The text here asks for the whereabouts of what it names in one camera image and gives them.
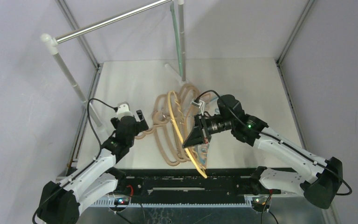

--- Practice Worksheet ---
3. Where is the metal clothes rack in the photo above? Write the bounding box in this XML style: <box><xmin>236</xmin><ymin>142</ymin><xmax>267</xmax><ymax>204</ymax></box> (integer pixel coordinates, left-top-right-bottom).
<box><xmin>58</xmin><ymin>0</ymin><xmax>181</xmax><ymax>120</ymax></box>

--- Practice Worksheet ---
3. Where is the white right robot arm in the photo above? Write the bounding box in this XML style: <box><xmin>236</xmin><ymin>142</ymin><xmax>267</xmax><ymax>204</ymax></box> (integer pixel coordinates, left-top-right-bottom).
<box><xmin>182</xmin><ymin>94</ymin><xmax>344</xmax><ymax>209</ymax></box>

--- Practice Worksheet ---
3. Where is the white rack foot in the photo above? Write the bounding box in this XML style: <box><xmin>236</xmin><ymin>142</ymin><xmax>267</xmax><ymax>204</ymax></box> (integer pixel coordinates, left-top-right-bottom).
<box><xmin>164</xmin><ymin>63</ymin><xmax>189</xmax><ymax>85</ymax></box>

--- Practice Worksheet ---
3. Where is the beige plastic hanger leftmost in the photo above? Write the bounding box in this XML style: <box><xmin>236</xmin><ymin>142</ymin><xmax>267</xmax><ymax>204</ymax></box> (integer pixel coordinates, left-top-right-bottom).
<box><xmin>135</xmin><ymin>94</ymin><xmax>185</xmax><ymax>167</ymax></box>

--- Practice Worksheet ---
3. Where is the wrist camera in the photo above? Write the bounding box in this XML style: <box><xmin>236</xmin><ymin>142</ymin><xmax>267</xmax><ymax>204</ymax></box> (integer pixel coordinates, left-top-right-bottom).
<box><xmin>191</xmin><ymin>99</ymin><xmax>206</xmax><ymax>115</ymax></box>
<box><xmin>116</xmin><ymin>102</ymin><xmax>133</xmax><ymax>119</ymax></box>

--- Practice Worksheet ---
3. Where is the beige plastic hanger top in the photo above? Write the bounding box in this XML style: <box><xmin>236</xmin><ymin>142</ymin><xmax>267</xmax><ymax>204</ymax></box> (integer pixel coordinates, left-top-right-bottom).
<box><xmin>152</xmin><ymin>83</ymin><xmax>202</xmax><ymax>160</ymax></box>

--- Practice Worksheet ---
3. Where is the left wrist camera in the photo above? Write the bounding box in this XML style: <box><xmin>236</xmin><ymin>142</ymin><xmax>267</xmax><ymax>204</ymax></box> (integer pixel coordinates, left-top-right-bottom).
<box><xmin>116</xmin><ymin>102</ymin><xmax>133</xmax><ymax>119</ymax></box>

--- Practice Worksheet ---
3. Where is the green wire hanger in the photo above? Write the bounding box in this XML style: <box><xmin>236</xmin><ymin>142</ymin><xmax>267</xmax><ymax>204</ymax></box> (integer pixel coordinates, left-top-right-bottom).
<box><xmin>170</xmin><ymin>1</ymin><xmax>184</xmax><ymax>82</ymax></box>

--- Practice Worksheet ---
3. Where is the yellow wire hanger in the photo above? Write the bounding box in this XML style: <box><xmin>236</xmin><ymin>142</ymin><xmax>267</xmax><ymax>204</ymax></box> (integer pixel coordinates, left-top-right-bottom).
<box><xmin>167</xmin><ymin>91</ymin><xmax>207</xmax><ymax>179</ymax></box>

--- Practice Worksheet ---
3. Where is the black left camera cable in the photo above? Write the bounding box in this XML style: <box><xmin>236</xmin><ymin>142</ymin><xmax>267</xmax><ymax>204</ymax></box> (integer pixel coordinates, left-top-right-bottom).
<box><xmin>32</xmin><ymin>98</ymin><xmax>119</xmax><ymax>224</ymax></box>

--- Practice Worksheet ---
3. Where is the beige plastic hanger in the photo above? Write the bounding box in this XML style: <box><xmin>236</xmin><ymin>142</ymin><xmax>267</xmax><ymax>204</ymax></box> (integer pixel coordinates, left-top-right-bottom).
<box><xmin>135</xmin><ymin>94</ymin><xmax>185</xmax><ymax>167</ymax></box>
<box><xmin>141</xmin><ymin>90</ymin><xmax>190</xmax><ymax>164</ymax></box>
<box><xmin>152</xmin><ymin>83</ymin><xmax>202</xmax><ymax>160</ymax></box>
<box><xmin>164</xmin><ymin>84</ymin><xmax>200</xmax><ymax>162</ymax></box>

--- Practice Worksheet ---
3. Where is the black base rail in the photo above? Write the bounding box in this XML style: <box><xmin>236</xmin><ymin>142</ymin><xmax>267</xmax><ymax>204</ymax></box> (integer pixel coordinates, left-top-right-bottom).
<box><xmin>66</xmin><ymin>167</ymin><xmax>316</xmax><ymax>205</ymax></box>

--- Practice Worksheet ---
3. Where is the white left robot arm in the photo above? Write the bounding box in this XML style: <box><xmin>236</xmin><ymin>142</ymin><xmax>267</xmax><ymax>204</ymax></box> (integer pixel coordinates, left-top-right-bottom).
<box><xmin>32</xmin><ymin>108</ymin><xmax>149</xmax><ymax>224</ymax></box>

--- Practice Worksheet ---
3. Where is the blue wire hanger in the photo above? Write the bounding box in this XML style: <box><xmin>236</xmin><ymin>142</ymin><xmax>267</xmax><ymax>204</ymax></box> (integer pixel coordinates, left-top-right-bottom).
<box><xmin>196</xmin><ymin>98</ymin><xmax>220</xmax><ymax>168</ymax></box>

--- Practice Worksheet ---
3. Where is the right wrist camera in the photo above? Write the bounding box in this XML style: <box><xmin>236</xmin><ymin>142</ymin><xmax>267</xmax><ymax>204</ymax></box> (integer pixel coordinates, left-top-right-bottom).
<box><xmin>191</xmin><ymin>99</ymin><xmax>206</xmax><ymax>115</ymax></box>

